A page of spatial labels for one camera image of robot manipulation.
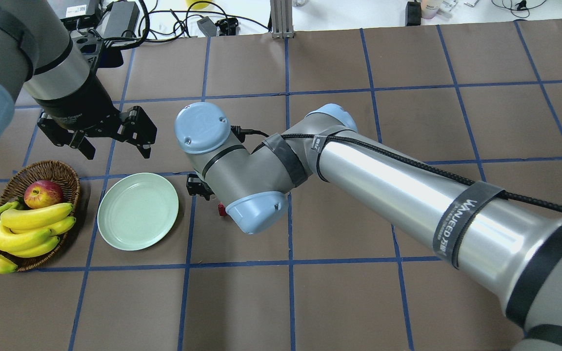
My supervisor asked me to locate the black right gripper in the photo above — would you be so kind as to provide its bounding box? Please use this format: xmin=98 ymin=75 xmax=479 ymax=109
xmin=186 ymin=173 xmax=215 ymax=201

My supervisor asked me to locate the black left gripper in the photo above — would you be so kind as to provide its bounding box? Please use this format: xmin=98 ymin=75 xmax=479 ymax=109
xmin=37 ymin=76 xmax=158 ymax=160

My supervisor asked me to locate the red strawberry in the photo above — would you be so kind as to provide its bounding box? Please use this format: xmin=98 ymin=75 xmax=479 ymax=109
xmin=217 ymin=202 xmax=228 ymax=217

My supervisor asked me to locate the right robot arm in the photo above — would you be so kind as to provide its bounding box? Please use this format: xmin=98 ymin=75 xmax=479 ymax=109
xmin=174 ymin=102 xmax=562 ymax=351

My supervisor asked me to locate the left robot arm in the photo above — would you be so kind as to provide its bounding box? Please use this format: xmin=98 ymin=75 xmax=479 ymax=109
xmin=0 ymin=0 xmax=158 ymax=160

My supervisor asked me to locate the light green plate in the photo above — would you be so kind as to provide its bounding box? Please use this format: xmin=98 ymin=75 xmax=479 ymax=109
xmin=97 ymin=173 xmax=180 ymax=251

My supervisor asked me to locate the red apple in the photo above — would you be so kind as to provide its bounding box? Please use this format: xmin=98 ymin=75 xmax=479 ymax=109
xmin=23 ymin=180 xmax=64 ymax=209

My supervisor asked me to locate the wicker fruit basket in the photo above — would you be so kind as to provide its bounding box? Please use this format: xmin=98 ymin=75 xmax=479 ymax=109
xmin=0 ymin=160 xmax=81 ymax=273

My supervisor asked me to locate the black power adapter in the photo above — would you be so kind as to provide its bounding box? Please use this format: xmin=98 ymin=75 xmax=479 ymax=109
xmin=101 ymin=0 xmax=139 ymax=39

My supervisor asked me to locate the yellow banana bunch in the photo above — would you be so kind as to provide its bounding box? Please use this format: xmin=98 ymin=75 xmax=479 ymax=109
xmin=0 ymin=201 xmax=77 ymax=274

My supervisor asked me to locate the black power brick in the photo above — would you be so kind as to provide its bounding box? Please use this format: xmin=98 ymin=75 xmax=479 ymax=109
xmin=404 ymin=1 xmax=422 ymax=27

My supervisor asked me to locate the aluminium frame post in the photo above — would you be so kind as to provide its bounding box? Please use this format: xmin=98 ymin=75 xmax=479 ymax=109
xmin=270 ymin=0 xmax=295 ymax=39

